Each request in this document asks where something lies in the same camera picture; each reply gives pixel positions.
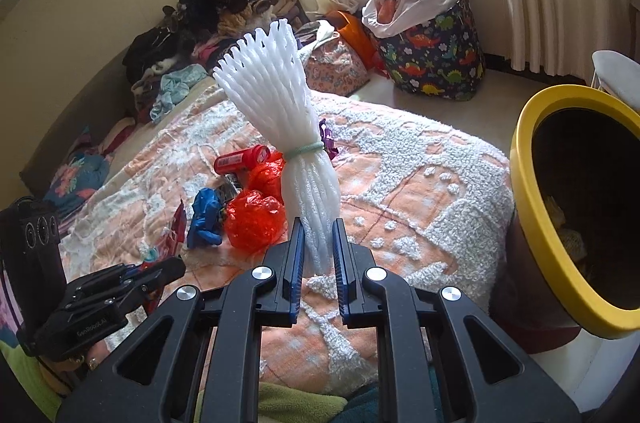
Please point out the white round stool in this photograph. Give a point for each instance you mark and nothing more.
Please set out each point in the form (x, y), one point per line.
(618, 75)

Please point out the pile of clothes on bed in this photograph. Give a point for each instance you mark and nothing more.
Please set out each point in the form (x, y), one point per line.
(196, 32)

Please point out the dinosaur print laundry basket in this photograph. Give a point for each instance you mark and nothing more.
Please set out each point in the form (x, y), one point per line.
(441, 59)

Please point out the orange white chenille bedspread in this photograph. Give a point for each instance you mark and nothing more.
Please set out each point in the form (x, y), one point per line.
(431, 203)

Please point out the small red snack wrapper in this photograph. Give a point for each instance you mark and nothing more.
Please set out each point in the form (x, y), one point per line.
(170, 241)

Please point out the person's left hand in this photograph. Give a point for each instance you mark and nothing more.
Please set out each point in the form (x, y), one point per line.
(64, 376)

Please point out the purple foil wrapper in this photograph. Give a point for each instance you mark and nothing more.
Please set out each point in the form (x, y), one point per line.
(327, 138)

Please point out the orange plastic bag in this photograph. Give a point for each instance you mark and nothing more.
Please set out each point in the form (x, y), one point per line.
(352, 31)

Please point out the red plastic bag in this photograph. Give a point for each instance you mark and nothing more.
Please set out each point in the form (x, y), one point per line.
(256, 219)

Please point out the light blue cloth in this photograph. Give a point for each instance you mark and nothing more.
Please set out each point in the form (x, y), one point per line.
(174, 88)

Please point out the red cylindrical bottle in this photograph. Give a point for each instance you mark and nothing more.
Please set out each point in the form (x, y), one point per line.
(241, 161)

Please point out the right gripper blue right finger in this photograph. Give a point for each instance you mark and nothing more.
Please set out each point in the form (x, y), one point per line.
(345, 272)

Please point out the white foam net bundle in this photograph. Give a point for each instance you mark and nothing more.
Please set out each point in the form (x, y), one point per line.
(264, 78)

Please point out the pink floral fabric bag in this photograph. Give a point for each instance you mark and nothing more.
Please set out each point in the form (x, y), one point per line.
(335, 68)

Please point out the yellow rimmed trash bin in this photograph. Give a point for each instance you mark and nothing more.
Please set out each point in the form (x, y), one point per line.
(572, 249)

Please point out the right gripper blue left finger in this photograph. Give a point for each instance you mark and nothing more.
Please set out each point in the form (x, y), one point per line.
(293, 270)

